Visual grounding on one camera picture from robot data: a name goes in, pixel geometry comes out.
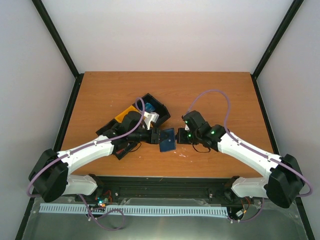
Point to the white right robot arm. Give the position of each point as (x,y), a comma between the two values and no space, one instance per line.
(240,160)

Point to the black frame post right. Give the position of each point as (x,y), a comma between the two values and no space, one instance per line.
(279,33)

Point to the yellow bin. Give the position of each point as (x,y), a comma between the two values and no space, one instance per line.
(119,118)

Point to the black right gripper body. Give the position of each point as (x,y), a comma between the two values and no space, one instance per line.
(183,139)

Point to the light blue cable duct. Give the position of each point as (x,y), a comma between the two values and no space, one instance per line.
(137,210)

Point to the blue card stack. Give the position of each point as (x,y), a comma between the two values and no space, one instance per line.
(149,107)

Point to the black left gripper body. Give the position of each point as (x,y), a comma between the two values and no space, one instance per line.
(153,137)

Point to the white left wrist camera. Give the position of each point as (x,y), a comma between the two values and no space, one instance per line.
(150,118)

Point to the black bin with red cards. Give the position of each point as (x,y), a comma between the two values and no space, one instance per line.
(121,146)

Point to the black bin with blue cards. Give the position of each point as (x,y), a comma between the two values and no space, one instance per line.
(160,108)

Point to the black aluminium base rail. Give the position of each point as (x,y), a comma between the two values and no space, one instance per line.
(212,190)

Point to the blue card holder wallet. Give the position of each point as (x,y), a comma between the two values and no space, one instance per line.
(167,140)

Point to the black frame post left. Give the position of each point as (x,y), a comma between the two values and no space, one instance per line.
(50,26)

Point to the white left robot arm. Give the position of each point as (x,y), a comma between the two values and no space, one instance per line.
(52,175)

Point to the black frame post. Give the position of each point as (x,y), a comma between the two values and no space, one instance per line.
(279,33)
(50,26)

